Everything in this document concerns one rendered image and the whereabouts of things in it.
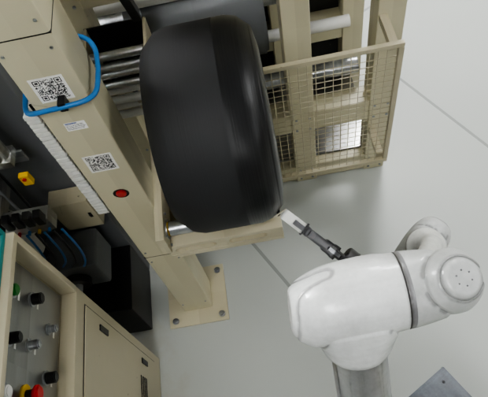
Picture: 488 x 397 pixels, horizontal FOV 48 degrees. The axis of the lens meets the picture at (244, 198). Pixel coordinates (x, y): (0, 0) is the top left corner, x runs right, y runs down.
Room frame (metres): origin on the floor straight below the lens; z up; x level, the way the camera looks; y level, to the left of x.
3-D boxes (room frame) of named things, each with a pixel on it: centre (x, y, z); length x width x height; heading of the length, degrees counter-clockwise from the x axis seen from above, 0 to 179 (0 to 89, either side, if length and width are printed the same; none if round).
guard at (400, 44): (1.25, -0.19, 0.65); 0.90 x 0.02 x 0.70; 84
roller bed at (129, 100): (1.34, 0.25, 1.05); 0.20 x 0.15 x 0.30; 84
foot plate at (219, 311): (0.95, 0.33, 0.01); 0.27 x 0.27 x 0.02; 84
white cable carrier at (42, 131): (0.93, 0.41, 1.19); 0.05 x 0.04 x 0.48; 174
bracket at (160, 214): (0.96, 0.25, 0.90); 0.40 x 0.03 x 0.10; 174
